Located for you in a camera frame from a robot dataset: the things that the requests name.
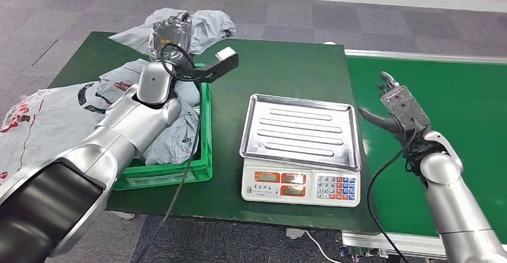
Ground aluminium conveyor side rail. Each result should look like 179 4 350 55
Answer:
344 48 507 64
340 231 447 260

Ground grey parcel with red print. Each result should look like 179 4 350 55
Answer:
109 7 239 57
96 58 201 109
142 102 200 166

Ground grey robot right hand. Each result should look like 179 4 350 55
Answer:
356 71 402 136

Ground green conveyor belt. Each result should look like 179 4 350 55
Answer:
346 55 507 243

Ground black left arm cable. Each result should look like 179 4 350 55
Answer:
135 43 204 263

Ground green circuit board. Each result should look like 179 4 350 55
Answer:
340 246 387 260

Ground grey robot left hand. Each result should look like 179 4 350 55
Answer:
147 11 194 63

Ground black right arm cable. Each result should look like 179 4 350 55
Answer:
366 120 419 263

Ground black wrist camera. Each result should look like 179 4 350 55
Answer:
379 85 432 133
172 46 240 84

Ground white power cable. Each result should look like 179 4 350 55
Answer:
305 230 337 263

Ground green plastic crate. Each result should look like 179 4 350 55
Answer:
112 63 213 192

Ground white electronic scale body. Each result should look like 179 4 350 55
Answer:
240 158 361 208

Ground steel scale tray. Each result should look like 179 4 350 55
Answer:
239 93 362 173

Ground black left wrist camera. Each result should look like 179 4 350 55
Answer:
172 46 240 84

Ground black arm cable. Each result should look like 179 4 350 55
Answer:
135 43 204 263
366 120 419 263

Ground large white printed bag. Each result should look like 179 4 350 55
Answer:
0 81 120 183

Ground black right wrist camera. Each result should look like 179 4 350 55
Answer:
379 85 432 133

